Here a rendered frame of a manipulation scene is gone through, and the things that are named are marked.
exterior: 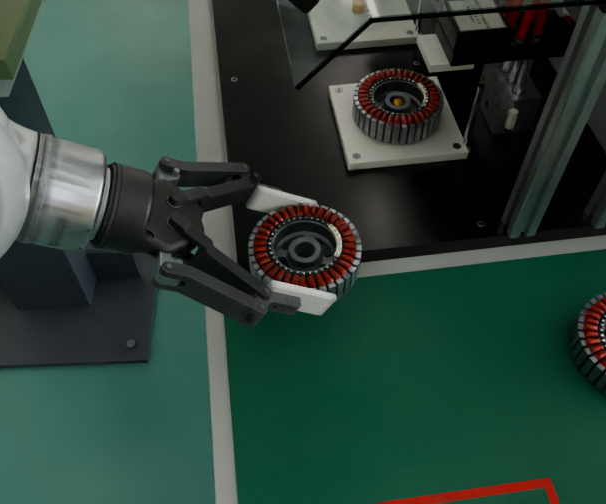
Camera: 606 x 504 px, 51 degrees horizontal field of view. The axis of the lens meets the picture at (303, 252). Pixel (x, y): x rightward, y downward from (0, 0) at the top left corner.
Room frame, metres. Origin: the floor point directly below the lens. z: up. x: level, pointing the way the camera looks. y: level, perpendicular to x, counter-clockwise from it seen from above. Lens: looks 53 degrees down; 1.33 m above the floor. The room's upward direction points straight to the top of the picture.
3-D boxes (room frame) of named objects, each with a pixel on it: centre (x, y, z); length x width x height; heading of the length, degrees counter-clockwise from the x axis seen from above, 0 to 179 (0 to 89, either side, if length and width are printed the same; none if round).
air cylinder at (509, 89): (0.65, -0.26, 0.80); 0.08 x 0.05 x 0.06; 8
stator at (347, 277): (0.39, 0.00, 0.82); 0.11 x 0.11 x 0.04
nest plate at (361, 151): (0.63, -0.12, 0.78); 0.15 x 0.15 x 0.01; 8
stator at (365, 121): (0.63, -0.12, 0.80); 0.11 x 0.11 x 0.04
